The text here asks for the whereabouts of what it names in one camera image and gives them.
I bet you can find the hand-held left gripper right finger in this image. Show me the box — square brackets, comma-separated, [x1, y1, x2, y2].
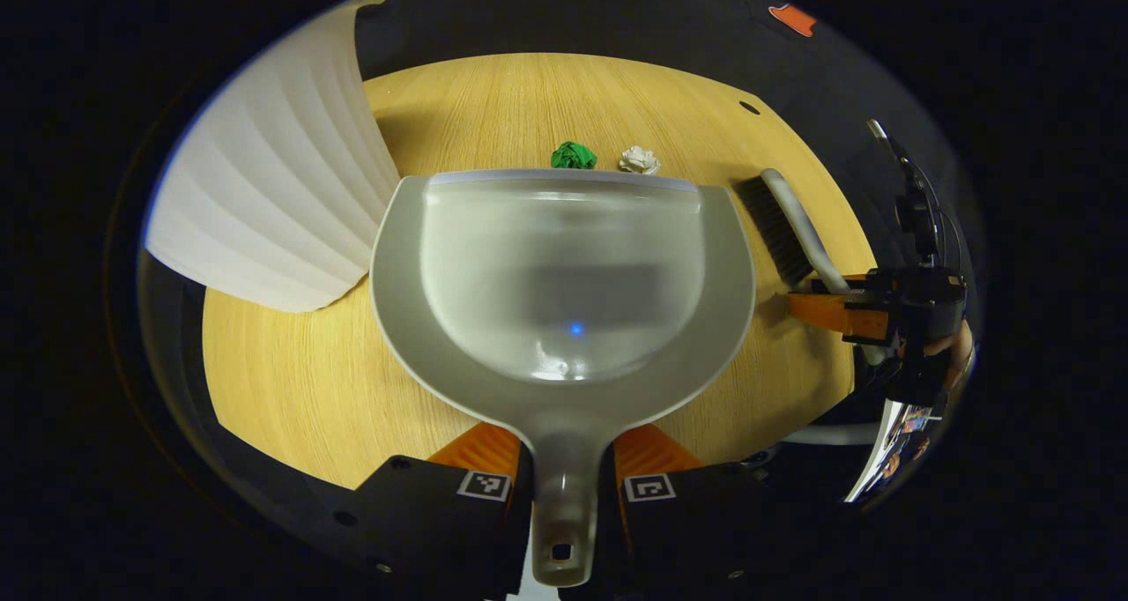
[592, 423, 820, 601]

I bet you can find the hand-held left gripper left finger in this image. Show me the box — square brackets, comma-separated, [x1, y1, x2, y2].
[322, 421, 535, 601]

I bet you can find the small grey broom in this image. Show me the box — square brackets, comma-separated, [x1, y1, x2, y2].
[736, 168, 889, 368]

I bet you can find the white paper ball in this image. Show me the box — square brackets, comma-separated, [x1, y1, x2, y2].
[617, 145, 662, 176]

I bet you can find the grey dustpan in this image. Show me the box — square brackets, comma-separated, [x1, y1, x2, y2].
[370, 168, 757, 588]

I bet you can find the green paper ball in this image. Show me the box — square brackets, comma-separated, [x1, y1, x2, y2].
[551, 140, 598, 171]

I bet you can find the white ribbed garbage bin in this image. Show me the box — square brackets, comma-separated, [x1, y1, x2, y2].
[144, 0, 402, 314]

